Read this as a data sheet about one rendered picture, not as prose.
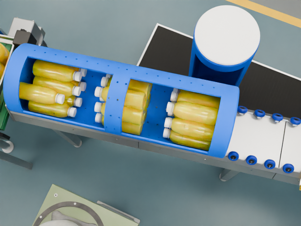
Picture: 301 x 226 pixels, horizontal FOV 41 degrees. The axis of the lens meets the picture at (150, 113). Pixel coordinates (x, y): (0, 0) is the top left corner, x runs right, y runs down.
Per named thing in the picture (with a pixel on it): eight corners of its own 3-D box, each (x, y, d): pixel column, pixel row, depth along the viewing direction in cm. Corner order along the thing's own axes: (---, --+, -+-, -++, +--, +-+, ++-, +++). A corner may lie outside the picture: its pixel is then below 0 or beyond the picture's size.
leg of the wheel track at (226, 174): (227, 182, 259) (244, 170, 199) (218, 180, 260) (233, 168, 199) (229, 173, 261) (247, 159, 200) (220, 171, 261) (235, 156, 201)
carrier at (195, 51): (182, 78, 263) (190, 120, 255) (188, 10, 178) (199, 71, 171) (226, 71, 263) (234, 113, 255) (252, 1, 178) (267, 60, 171)
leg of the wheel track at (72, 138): (80, 148, 270) (54, 127, 209) (72, 146, 270) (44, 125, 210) (83, 140, 271) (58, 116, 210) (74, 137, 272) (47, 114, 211)
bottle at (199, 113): (215, 126, 150) (168, 116, 152) (214, 126, 157) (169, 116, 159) (219, 108, 150) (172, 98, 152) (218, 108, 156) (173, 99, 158)
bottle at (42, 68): (34, 57, 163) (76, 66, 161) (40, 60, 169) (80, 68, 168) (30, 74, 163) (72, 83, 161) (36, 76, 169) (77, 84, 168)
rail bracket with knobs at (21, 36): (32, 58, 190) (25, 49, 180) (18, 55, 190) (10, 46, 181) (39, 40, 192) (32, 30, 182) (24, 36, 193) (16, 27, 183)
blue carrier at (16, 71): (220, 160, 170) (228, 156, 142) (23, 116, 179) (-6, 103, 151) (233, 95, 174) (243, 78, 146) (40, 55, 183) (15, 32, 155)
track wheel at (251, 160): (258, 159, 164) (258, 155, 166) (247, 156, 165) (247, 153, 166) (255, 167, 167) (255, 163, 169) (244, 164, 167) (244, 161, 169)
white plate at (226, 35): (189, 10, 177) (189, 11, 178) (200, 69, 170) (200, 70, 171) (252, 0, 177) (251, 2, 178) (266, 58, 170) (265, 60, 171)
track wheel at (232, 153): (239, 155, 165) (240, 151, 167) (229, 152, 165) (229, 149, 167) (237, 162, 168) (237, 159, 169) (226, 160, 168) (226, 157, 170)
